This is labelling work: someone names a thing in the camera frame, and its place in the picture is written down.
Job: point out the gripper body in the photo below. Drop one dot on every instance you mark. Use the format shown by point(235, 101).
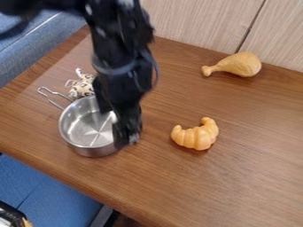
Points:
point(122, 88)

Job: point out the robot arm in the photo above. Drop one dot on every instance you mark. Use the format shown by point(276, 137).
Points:
point(114, 32)

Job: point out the silver pot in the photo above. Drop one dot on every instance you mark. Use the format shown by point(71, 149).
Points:
point(84, 127)

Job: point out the orange toy croissant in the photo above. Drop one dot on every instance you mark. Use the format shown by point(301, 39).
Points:
point(196, 135)

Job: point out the toy chicken drumstick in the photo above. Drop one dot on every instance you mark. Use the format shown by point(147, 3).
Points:
point(236, 64)

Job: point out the spotted plush toy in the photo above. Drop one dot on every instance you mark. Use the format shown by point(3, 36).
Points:
point(81, 85)

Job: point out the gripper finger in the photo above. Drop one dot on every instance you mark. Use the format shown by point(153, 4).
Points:
point(127, 130)

